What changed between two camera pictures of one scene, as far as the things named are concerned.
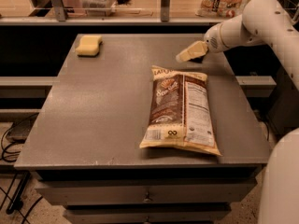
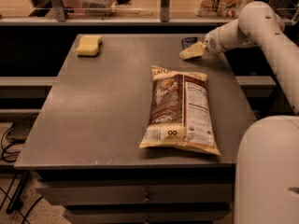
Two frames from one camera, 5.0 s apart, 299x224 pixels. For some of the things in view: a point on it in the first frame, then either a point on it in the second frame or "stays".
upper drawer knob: x=148 y=199 stays
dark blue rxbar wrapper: x=197 y=59 -> x=186 y=42
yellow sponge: x=89 y=45 stays
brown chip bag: x=180 y=116 stays
